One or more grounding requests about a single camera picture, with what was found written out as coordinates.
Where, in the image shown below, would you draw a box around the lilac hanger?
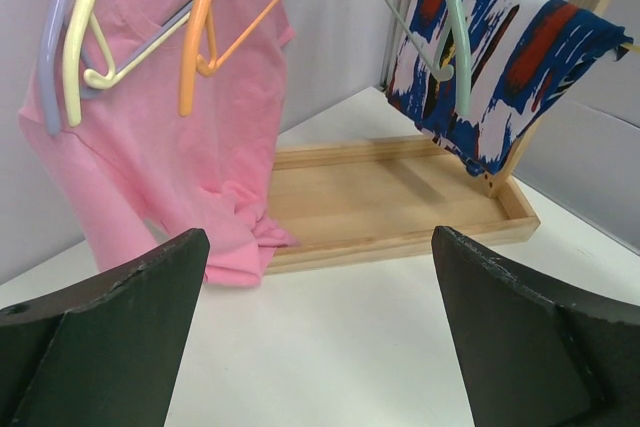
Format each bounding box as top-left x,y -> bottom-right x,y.
36,0 -> 193,137

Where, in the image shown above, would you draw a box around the pink t-shirt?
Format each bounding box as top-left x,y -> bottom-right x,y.
18,0 -> 294,287

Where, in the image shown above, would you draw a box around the wooden clothes rack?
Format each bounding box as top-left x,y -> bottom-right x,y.
268,0 -> 610,274

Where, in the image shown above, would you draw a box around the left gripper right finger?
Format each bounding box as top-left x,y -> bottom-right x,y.
431,226 -> 639,426

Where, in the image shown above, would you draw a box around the cream hanger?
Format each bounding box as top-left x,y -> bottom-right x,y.
616,43 -> 640,54
62,0 -> 192,127

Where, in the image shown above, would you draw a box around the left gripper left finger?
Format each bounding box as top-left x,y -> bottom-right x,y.
1,229 -> 210,426

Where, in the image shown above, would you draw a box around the mint green hanger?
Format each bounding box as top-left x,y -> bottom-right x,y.
384,0 -> 472,116

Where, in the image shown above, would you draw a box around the orange hanger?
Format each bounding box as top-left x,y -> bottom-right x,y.
178,0 -> 281,117

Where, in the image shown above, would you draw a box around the blue red white shorts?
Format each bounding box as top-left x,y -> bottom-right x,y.
386,0 -> 633,176

